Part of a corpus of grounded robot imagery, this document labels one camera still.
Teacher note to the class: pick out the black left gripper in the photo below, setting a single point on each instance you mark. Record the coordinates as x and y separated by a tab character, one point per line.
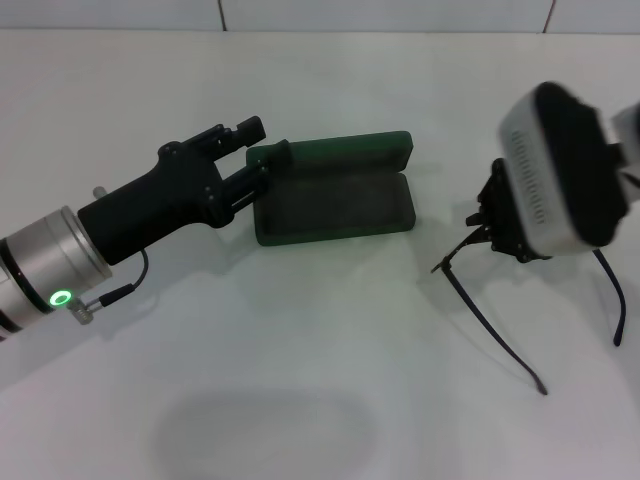
160	200

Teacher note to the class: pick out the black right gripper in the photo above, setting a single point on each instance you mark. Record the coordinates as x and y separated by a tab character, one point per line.
502	220

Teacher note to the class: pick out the green glasses case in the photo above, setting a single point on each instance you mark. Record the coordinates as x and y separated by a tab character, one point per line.
330	210

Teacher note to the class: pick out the black glasses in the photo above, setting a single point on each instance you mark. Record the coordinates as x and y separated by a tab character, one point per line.
542	388

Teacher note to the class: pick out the small silver connector stub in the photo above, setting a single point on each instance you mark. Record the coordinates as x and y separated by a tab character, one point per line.
98	191

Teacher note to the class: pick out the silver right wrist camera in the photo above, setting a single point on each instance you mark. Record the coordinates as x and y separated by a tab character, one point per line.
550	165

